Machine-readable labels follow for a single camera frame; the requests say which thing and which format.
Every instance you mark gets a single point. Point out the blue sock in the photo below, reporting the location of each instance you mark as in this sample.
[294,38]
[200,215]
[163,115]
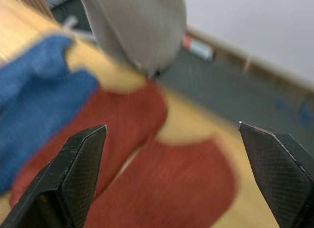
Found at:
[36,100]

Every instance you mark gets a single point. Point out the grey sock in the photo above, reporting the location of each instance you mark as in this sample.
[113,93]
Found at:
[137,29]

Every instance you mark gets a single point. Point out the red sock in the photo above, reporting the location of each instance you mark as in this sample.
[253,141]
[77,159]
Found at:
[115,129]
[171,186]

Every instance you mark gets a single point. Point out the wooden baseboard rail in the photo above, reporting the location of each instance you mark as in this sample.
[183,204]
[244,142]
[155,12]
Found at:
[247,63]

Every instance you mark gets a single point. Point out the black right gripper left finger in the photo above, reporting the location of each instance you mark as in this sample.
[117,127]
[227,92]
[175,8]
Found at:
[61,186]

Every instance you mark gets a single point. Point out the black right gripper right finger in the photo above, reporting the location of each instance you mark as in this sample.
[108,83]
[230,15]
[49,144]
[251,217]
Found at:
[277,174]

